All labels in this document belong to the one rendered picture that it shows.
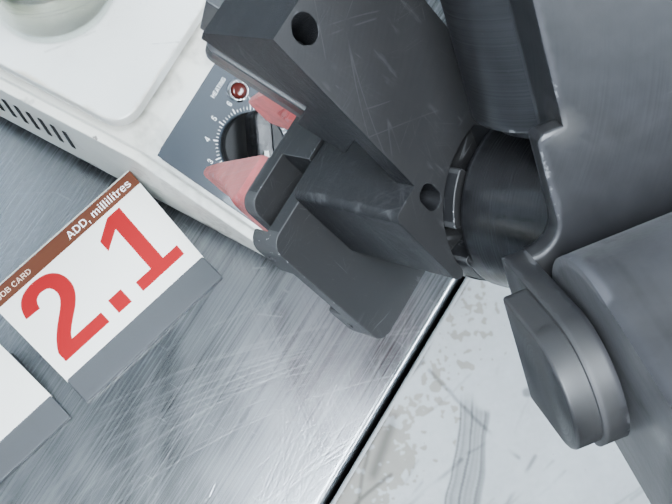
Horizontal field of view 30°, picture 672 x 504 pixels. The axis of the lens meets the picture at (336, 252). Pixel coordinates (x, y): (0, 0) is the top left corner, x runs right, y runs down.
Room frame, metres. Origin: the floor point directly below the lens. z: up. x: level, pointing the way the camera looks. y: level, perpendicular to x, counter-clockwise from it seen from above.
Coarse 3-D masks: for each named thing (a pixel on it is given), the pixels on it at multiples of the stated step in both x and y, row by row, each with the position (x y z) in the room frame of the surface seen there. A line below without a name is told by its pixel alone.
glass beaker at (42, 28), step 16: (0, 0) 0.28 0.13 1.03; (16, 0) 0.27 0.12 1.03; (32, 0) 0.27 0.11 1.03; (48, 0) 0.27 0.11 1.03; (64, 0) 0.27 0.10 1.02; (80, 0) 0.28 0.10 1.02; (96, 0) 0.28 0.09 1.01; (112, 0) 0.29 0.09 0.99; (0, 16) 0.28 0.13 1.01; (16, 16) 0.27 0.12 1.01; (32, 16) 0.27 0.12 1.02; (48, 16) 0.27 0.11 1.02; (64, 16) 0.27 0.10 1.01; (80, 16) 0.28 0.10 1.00; (96, 16) 0.28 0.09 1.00; (16, 32) 0.28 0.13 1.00; (32, 32) 0.27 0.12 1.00; (48, 32) 0.27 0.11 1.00; (64, 32) 0.27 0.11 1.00; (80, 32) 0.27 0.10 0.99
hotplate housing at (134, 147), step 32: (192, 64) 0.26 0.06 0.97; (0, 96) 0.27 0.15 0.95; (32, 96) 0.26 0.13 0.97; (160, 96) 0.25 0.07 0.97; (192, 96) 0.25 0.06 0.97; (32, 128) 0.26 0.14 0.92; (64, 128) 0.25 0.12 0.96; (96, 128) 0.24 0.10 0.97; (128, 128) 0.23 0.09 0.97; (160, 128) 0.23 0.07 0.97; (96, 160) 0.24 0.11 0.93; (128, 160) 0.22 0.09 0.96; (160, 160) 0.22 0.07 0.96; (160, 192) 0.22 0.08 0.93; (192, 192) 0.21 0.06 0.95; (224, 224) 0.19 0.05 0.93
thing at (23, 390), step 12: (0, 360) 0.15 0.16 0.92; (0, 372) 0.14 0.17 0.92; (12, 372) 0.14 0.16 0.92; (0, 384) 0.13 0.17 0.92; (12, 384) 0.13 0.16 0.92; (24, 384) 0.13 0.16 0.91; (0, 396) 0.13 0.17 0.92; (12, 396) 0.13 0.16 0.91; (24, 396) 0.13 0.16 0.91; (0, 408) 0.12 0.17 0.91; (12, 408) 0.12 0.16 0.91; (0, 420) 0.12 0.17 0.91
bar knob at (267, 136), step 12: (240, 120) 0.24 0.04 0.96; (252, 120) 0.23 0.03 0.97; (264, 120) 0.23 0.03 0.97; (228, 132) 0.23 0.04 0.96; (240, 132) 0.23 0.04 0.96; (252, 132) 0.23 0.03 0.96; (264, 132) 0.23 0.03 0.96; (276, 132) 0.23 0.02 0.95; (228, 144) 0.23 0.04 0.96; (240, 144) 0.23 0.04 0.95; (252, 144) 0.22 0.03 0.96; (264, 144) 0.22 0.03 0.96; (276, 144) 0.23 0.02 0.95; (228, 156) 0.22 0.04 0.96; (240, 156) 0.22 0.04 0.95; (252, 156) 0.22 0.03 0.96
